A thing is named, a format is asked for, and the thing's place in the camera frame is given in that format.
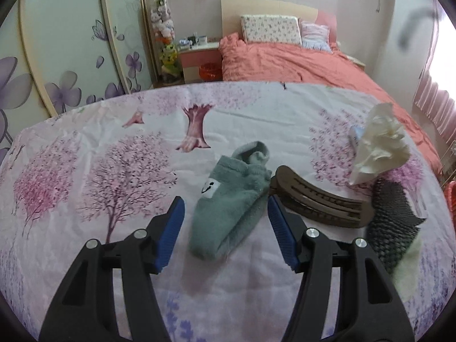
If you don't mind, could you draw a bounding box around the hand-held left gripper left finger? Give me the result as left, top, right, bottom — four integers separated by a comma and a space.
37, 196, 186, 342

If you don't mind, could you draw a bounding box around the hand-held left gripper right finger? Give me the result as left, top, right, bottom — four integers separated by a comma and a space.
267, 195, 416, 342

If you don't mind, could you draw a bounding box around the brown hair clip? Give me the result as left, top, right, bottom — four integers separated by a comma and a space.
269, 165, 376, 229

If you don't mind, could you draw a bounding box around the green fluffy sock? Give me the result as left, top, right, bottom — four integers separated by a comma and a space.
188, 155, 273, 261
230, 141, 270, 166

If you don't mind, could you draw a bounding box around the orange plastic laundry basket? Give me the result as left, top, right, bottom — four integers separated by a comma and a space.
443, 180, 456, 221

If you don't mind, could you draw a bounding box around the black mesh fabric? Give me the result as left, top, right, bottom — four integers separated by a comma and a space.
367, 178, 427, 275

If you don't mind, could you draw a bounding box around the floral printed sheet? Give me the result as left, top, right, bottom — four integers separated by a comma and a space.
0, 81, 453, 342

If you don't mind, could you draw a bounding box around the pale crumpled item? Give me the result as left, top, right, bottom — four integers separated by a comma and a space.
390, 237, 424, 294

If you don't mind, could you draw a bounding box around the salmon duvet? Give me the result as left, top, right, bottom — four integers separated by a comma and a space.
218, 33, 444, 175

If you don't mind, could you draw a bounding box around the pink nightstand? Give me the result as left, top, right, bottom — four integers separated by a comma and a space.
177, 41, 221, 84

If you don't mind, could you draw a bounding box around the pink curtain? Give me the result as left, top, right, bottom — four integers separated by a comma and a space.
413, 75, 456, 154

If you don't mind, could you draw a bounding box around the pink striped pillow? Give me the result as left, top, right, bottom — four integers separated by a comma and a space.
300, 21, 333, 52

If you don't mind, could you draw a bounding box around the plush toy column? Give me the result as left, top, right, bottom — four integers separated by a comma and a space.
148, 0, 179, 86

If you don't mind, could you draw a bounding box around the floral white pillow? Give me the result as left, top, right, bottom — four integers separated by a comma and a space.
240, 14, 303, 46

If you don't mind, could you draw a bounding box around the flower printed wardrobe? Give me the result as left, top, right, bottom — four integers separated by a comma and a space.
0, 0, 150, 164

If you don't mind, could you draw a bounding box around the beige and pink headboard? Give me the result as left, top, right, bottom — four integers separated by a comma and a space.
221, 0, 338, 43

